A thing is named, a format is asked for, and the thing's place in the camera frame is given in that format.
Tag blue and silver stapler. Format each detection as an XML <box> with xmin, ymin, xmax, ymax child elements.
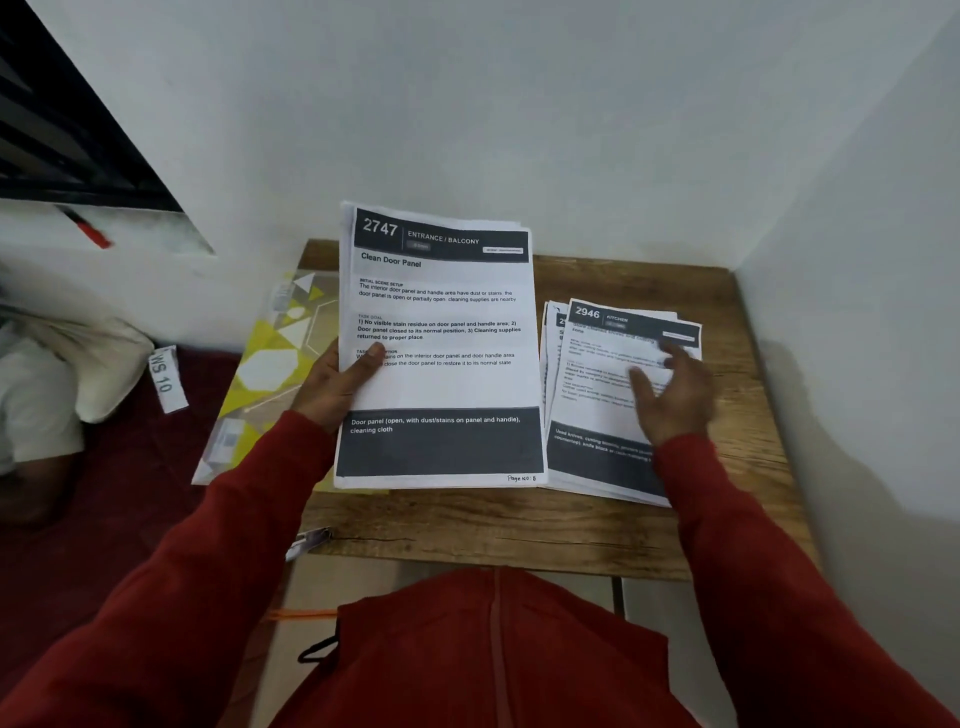
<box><xmin>283</xmin><ymin>526</ymin><xmax>335</xmax><ymax>564</ymax></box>

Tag maroon bed mattress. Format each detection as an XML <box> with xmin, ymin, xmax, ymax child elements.
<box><xmin>0</xmin><ymin>346</ymin><xmax>286</xmax><ymax>699</ymax></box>

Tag person's right hand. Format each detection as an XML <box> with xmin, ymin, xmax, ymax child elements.
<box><xmin>628</xmin><ymin>341</ymin><xmax>718</xmax><ymax>449</ymax></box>

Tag person's right forearm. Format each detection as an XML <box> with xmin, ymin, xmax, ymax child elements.
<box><xmin>652</xmin><ymin>433</ymin><xmax>960</xmax><ymax>728</ymax></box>

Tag person's left hand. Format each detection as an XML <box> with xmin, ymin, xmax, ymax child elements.
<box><xmin>290</xmin><ymin>338</ymin><xmax>388</xmax><ymax>435</ymax></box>

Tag white paper label tag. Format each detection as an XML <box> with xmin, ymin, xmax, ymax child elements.
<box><xmin>147</xmin><ymin>344</ymin><xmax>190</xmax><ymax>415</ymax></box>

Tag dark louvred window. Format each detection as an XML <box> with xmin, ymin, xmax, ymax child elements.
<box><xmin>0</xmin><ymin>0</ymin><xmax>184</xmax><ymax>214</ymax></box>

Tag stack of printed sheets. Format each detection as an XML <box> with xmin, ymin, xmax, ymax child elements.
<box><xmin>333</xmin><ymin>200</ymin><xmax>547</xmax><ymax>491</ymax></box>

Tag sorted pile with dark headers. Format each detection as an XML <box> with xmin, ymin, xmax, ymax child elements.
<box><xmin>545</xmin><ymin>297</ymin><xmax>704</xmax><ymax>508</ymax></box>

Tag person's left forearm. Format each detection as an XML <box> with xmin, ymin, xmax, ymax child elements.
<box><xmin>0</xmin><ymin>410</ymin><xmax>339</xmax><ymax>728</ymax></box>

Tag yellow patterned plastic folder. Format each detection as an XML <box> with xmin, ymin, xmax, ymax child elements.
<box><xmin>191</xmin><ymin>271</ymin><xmax>391</xmax><ymax>495</ymax></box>

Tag red marker on sill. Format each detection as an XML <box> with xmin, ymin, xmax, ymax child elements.
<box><xmin>59</xmin><ymin>207</ymin><xmax>114</xmax><ymax>250</ymax></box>

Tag white pillow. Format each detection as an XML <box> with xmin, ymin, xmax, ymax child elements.
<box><xmin>0</xmin><ymin>299</ymin><xmax>157</xmax><ymax>425</ymax></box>

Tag person's red jacket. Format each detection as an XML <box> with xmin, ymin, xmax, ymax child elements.
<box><xmin>269</xmin><ymin>566</ymin><xmax>703</xmax><ymax>728</ymax></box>

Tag small pile of printed sheets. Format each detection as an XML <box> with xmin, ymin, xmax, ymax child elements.
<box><xmin>538</xmin><ymin>299</ymin><xmax>680</xmax><ymax>500</ymax></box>

